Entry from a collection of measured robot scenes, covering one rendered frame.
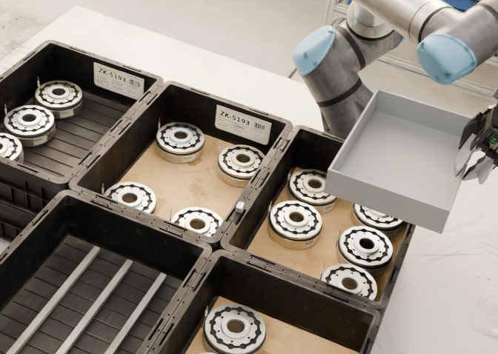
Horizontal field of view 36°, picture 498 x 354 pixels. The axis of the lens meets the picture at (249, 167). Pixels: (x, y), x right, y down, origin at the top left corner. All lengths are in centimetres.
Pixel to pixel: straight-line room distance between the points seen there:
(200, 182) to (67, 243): 30
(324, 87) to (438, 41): 67
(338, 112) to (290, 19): 213
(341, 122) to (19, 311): 83
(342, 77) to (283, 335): 66
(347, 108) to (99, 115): 55
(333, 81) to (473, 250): 49
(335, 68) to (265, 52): 185
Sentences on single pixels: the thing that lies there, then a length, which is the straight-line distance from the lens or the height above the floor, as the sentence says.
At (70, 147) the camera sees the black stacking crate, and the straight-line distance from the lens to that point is 165.
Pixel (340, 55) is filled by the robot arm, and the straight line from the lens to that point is 173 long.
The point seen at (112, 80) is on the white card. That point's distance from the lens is 174.
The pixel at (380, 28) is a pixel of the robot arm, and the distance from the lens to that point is 172.
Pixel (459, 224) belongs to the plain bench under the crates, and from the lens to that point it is 182.
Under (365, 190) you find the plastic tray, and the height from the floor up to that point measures 108.
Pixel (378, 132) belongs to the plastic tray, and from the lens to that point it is 142.
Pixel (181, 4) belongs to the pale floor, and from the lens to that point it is 387.
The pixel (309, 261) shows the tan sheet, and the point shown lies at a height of 83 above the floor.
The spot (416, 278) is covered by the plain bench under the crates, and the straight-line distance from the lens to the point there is 166.
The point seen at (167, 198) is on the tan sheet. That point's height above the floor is 83.
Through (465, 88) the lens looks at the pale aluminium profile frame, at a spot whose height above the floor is 12.
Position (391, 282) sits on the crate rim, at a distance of 132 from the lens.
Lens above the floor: 188
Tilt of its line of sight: 40 degrees down
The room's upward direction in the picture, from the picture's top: 9 degrees clockwise
